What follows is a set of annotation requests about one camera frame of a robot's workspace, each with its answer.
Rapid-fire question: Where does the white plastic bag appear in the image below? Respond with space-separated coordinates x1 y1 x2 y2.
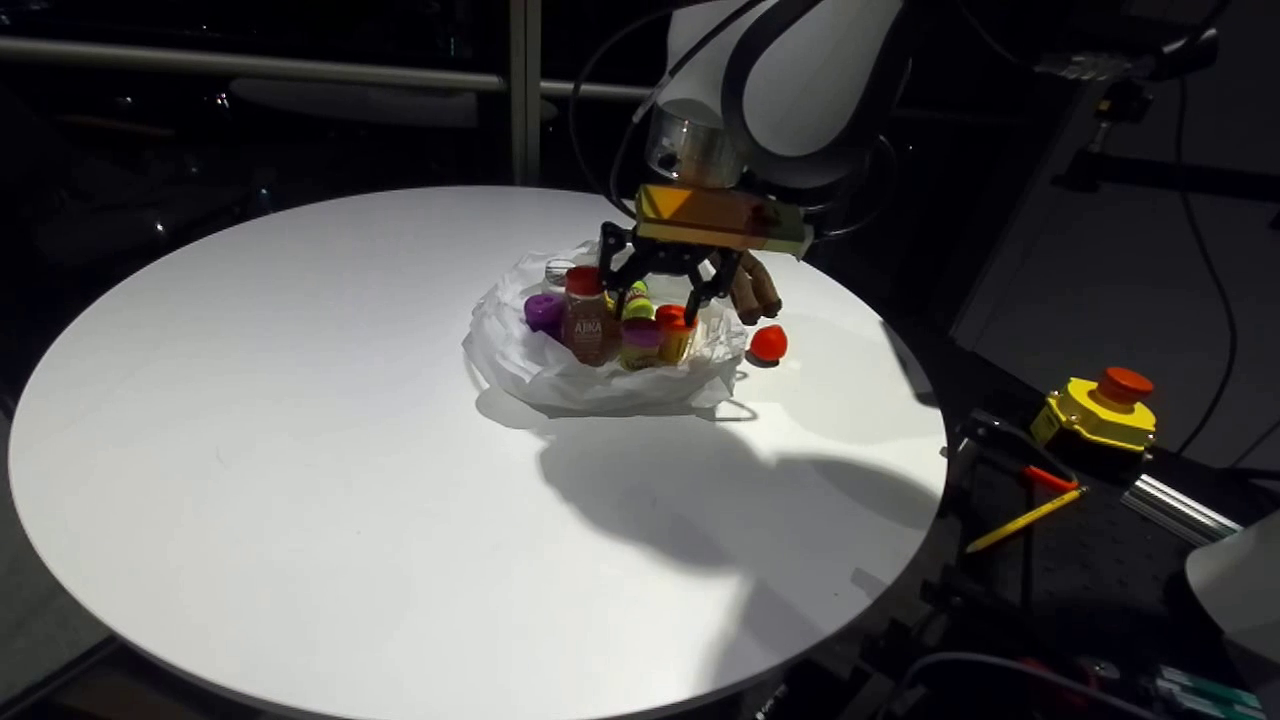
464 240 747 416

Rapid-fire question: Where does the pink lid play-doh tub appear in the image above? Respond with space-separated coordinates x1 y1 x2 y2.
620 321 668 369

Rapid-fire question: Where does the orange lid play-doh tub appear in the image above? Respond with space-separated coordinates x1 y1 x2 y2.
656 303 694 363

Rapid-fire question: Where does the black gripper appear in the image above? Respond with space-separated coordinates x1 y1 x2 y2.
597 219 738 321

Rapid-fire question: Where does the yellow wrist camera box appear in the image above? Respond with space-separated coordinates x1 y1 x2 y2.
635 183 811 258

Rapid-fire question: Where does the metal railing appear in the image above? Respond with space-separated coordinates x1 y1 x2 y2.
0 0 664 179

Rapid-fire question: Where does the yellow emergency stop button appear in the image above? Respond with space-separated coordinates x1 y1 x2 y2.
1033 363 1159 454

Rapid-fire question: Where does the brown plush dog toy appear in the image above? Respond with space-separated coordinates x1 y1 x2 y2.
732 253 786 323

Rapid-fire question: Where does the purple play-doh tub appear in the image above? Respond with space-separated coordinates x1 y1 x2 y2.
526 294 569 336

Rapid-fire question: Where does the teal lid play-doh tub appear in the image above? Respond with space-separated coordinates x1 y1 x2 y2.
620 279 656 321

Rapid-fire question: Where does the small red lid tub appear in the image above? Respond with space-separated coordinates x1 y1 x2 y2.
747 323 789 369

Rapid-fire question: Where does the spice jar with red lid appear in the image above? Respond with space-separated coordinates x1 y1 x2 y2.
560 263 618 369

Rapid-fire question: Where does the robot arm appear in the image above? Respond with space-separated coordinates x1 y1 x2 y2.
597 0 921 323

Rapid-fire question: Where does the yellow pencil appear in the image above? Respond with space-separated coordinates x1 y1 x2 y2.
965 487 1087 558

